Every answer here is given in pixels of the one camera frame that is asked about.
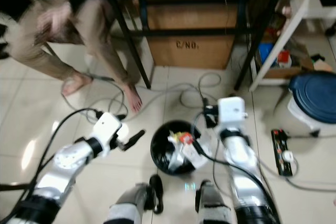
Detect black rubbish bin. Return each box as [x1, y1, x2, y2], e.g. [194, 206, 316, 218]
[150, 120, 205, 176]

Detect black power strip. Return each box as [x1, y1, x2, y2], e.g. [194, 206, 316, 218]
[271, 129, 295, 177]

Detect brown cardboard box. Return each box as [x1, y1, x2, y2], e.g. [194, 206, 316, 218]
[144, 4, 239, 70]

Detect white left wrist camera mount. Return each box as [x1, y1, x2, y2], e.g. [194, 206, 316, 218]
[92, 112, 129, 146]

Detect black stand leg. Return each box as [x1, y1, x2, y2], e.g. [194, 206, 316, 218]
[0, 183, 35, 192]

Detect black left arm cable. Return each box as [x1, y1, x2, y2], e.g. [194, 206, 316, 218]
[0, 108, 103, 224]

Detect white crumpled paper trash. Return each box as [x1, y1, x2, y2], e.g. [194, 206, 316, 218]
[176, 141, 208, 169]

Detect robot leg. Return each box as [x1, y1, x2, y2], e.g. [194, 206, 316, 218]
[195, 179, 234, 224]
[104, 174, 164, 224]

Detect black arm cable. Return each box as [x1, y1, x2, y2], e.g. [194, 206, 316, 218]
[194, 130, 281, 224]
[0, 108, 103, 224]

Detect blue container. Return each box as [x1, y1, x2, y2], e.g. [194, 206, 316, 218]
[258, 43, 276, 67]

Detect red and yellow wrapper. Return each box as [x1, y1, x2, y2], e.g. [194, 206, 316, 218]
[169, 131, 195, 146]

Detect person in khaki trousers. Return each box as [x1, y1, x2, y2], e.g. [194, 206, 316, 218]
[0, 0, 143, 113]

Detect white bin with blue lid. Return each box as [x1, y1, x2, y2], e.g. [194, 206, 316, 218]
[287, 71, 336, 133]

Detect robot left leg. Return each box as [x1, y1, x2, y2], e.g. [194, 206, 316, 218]
[104, 174, 164, 224]

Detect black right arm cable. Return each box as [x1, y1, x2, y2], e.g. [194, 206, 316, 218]
[194, 130, 281, 224]

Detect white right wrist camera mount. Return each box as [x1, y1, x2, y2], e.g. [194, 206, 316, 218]
[216, 96, 247, 130]

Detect robot right leg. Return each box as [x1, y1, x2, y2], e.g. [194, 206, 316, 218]
[195, 179, 234, 224]

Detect red and white bottle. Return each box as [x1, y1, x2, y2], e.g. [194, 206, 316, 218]
[277, 50, 292, 69]

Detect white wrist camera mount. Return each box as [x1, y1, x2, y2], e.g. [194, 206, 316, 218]
[92, 112, 129, 146]
[216, 96, 247, 130]

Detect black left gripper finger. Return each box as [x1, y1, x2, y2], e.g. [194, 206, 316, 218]
[126, 129, 146, 151]

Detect white table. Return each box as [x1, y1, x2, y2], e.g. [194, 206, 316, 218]
[248, 0, 336, 92]

